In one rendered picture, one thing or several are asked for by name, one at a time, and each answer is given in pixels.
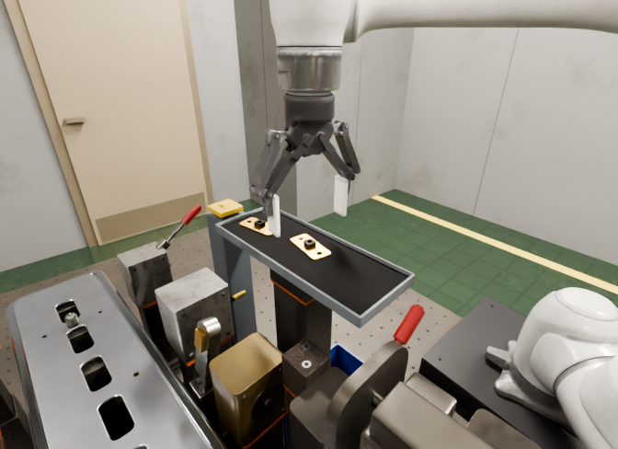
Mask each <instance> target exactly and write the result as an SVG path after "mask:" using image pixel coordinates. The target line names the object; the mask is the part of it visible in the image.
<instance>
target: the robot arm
mask: <svg viewBox="0 0 618 449"><path fill-rule="evenodd" d="M269 7H270V15H271V23H272V26H273V28H274V31H275V36H276V42H277V47H299V48H277V57H278V81H279V88H280V89H282V90H286V91H288V93H286V94H285V96H283V99H284V118H285V122H286V125H285V129H284V131H274V130H271V129H267V130H266V138H265V146H264V148H263V151H262V154H261V157H260V159H259V161H258V164H257V168H256V171H255V173H254V176H253V178H252V181H251V183H250V186H249V191H250V192H251V193H253V194H254V195H255V196H257V197H258V198H259V197H261V198H262V212H263V213H264V214H265V215H266V216H267V217H268V225H269V231H270V232H271V233H272V234H273V235H274V236H275V237H279V236H280V205H279V197H278V196H277V195H275V193H276V192H277V190H278V189H279V187H280V185H281V183H282V182H283V181H284V180H285V178H286V177H287V175H288V173H289V172H290V170H291V169H292V167H293V165H294V164H295V163H296V162H298V161H299V160H300V158H301V156H303V157H308V156H310V155H321V153H323V155H324V156H325V157H326V159H327V160H328V161H329V163H330V164H331V165H332V166H333V168H334V169H335V170H336V171H337V173H338V174H339V175H340V176H339V175H337V176H335V195H334V212H336V213H338V214H340V215H342V216H343V217H344V216H346V215H347V199H348V195H349V193H350V181H351V180H352V181H353V180H354V179H355V178H356V175H355V174H360V172H361V167H360V164H359V161H358V159H357V157H356V154H355V151H354V148H353V145H352V142H351V140H350V138H349V124H348V123H347V122H344V121H335V122H334V123H333V124H332V120H333V119H334V116H335V96H334V94H333V93H331V91H334V90H338V89H339V88H340V77H341V57H342V48H334V47H342V44H345V43H354V42H356V41H357V40H358V39H359V38H360V37H361V36H362V35H363V34H364V33H366V32H368V31H371V30H375V29H398V28H553V29H587V30H595V31H602V32H607V33H612V34H617V35H618V0H269ZM333 134H334V135H335V138H336V141H337V143H338V147H339V150H340V153H341V154H342V157H343V159H344V162H345V163H344V162H343V160H342V159H341V158H340V156H339V155H338V153H337V152H336V148H335V147H334V146H333V145H332V143H330V141H329V140H330V138H331V136H332V135H333ZM284 139H285V141H286V142H287V144H286V146H285V147H284V149H283V150H282V152H281V153H282V155H281V157H280V159H279V161H278V162H277V164H276V165H275V167H274V164H275V161H276V159H277V156H278V153H279V151H280V146H281V145H283V140H284ZM292 151H293V153H292ZM507 348H508V351H503V350H500V349H497V348H493V347H490V346H489V347H487V352H486V354H485V356H486V357H487V358H488V360H490V361H491V362H493V363H495V364H496V365H498V366H499V367H500V368H502V372H501V375H500V378H499V379H498V380H497V381H496V382H495V384H494V390H495V391H496V392H497V393H498V394H499V395H501V396H503V397H509V398H511V399H513V400H515V401H517V402H519V403H521V404H522V405H524V406H525V407H527V408H529V409H532V410H534V411H536V412H537V413H539V414H541V415H543V416H545V417H546V418H548V419H550V420H552V421H554V422H556V423H558V424H560V425H561V426H563V427H565V428H566V429H568V430H569V431H570V432H572V433H573V434H574V435H576V436H577V437H578V438H579V440H580V442H581V443H582V445H583V447H584V448H585V449H618V308H617V307H616V306H615V305H614V304H613V303H612V302H611V301H610V300H608V299H607V298H605V297H603V296H602V295H600V294H596V293H594V292H592V291H589V290H585V289H581V288H565V289H562V290H559V291H554V292H551V293H550V294H548V295H547V296H546V297H544V298H543V299H542V300H540V301H539V302H538V303H537V304H536V305H535V306H534V308H533V309H532V311H531V312H530V314H529V315H528V317H527V319H526V320H525V323H524V325H523V327H522V329H521V333H520V335H519V337H518V340H517V341H514V340H511V341H509V343H508V346H507Z"/></svg>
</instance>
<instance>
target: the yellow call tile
mask: <svg viewBox="0 0 618 449"><path fill-rule="evenodd" d="M207 208H208V211H210V212H212V213H214V214H216V215H217V216H219V217H220V218H223V217H225V216H228V215H230V214H233V213H238V212H241V211H243V210H244V208H243V205H241V204H239V203H237V202H235V201H232V200H230V199H228V200H225V201H219V202H216V203H214V204H211V205H208V206H207Z"/></svg>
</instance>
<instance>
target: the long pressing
mask: <svg viewBox="0 0 618 449"><path fill-rule="evenodd" d="M69 302H74V305H75V307H76V309H77V311H78V313H79V315H80V317H79V318H78V319H79V321H80V325H79V326H77V327H75V328H68V327H67V324H66V323H63V322H62V320H61V318H60V316H59V313H58V311H57V307H58V306H60V305H63V304H66V303H69ZM100 311H102V312H101V313H99V312H100ZM6 321H7V325H8V329H9V334H10V338H11V342H12V347H13V351H14V355H15V359H16V364H17V371H18V376H19V381H20V384H21V389H22V394H23V398H24V402H25V407H26V411H27V415H28V420H29V427H30V432H31V436H32V441H33V445H34V449H139V448H142V447H143V448H145V449H228V448H227V447H226V445H225V444H224V442H223V440H222V439H221V438H220V436H219V435H218V433H217V432H216V430H215V429H214V428H213V427H212V425H211V424H210V422H209V421H208V420H207V418H206V417H205V415H204V414H203V413H202V411H201V410H200V408H199V406H198V405H197V404H196V402H195V401H194V399H193V398H192V396H191V395H190V394H189V392H188V390H187V389H186V388H185V387H184V386H183V384H182V383H181V381H180V380H179V379H178V377H177V375H176V374H175V372H174V371H173V370H172V368H171V367H170V365H169V364H168V362H167V361H166V359H165V358H164V356H163V355H162V353H161V352H160V351H159V350H158V349H157V347H156V346H155V344H154V343H153V341H152V340H151V338H150V337H149V336H148V334H147V333H146V331H145V330H144V328H143V327H142V325H141V324H140V322H139V321H138V319H137V318H136V317H135V315H134V314H133V312H132V311H131V309H130V308H129V307H128V306H127V304H126V303H125V302H124V300H123V299H122V297H121V296H120V294H119V293H118V291H117V290H116V288H115V287H114V285H113V284H112V283H111V281H110V280H109V278H108V276H107V275H106V274H105V272H104V271H99V270H93V271H90V272H88V273H85V274H82V275H79V276H77V277H74V278H72V279H69V280H67V281H64V282H59V283H57V284H54V285H52V286H50V287H47V288H44V289H41V290H39V291H37V292H34V293H31V294H27V295H24V296H22V297H20V298H18V299H17V300H16V301H14V302H13V303H12V304H11V305H9V306H8V308H7V309H6ZM79 328H86V329H87V331H88V333H89V335H90V337H91V339H92V340H93V342H94V345H93V347H91V348H90V349H88V350H86V351H83V352H80V353H75V352H74V348H73V346H72V344H71V341H70V340H69V337H68V335H69V333H71V332H72V331H74V330H76V329H79ZM43 336H47V337H46V338H43ZM97 358H100V359H102V361H103V363H104V364H105V366H106V368H107V370H108V372H109V375H110V377H111V382H110V383H109V384H108V385H106V386H104V387H102V388H100V389H99V390H98V391H91V390H90V387H89V385H88V383H87V381H86V378H85V375H84V373H83V370H82V368H83V366H84V365H85V364H86V363H89V362H91V361H93V360H95V359H97ZM136 373H139V375H138V376H134V374H136ZM115 397H120V398H121V400H122V402H123V404H124V406H125V408H126V409H127V411H128V413H129V415H130V417H131V419H132V422H133V424H134V425H133V428H132V430H131V431H130V432H128V433H127V434H125V435H124V436H122V437H121V438H119V439H118V440H115V441H113V440H111V439H110V436H109V432H108V430H107V428H106V425H105V423H104V421H103V419H102V417H101V414H100V412H99V410H100V408H101V407H102V405H104V404H105V403H107V402H109V401H110V400H112V399H113V398H115Z"/></svg>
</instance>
